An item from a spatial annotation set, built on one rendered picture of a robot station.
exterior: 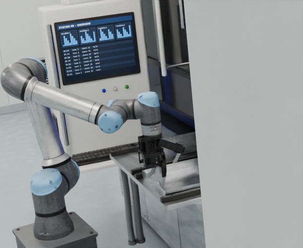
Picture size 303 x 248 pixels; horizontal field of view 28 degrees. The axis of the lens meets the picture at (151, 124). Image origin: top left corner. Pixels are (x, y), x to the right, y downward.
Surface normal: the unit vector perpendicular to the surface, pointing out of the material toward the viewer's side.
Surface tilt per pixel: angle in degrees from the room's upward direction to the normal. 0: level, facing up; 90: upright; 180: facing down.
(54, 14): 90
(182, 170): 0
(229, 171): 90
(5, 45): 90
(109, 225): 0
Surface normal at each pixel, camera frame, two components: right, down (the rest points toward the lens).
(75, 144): 0.30, 0.24
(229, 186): -0.93, 0.19
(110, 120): -0.25, 0.30
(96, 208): -0.11, -0.95
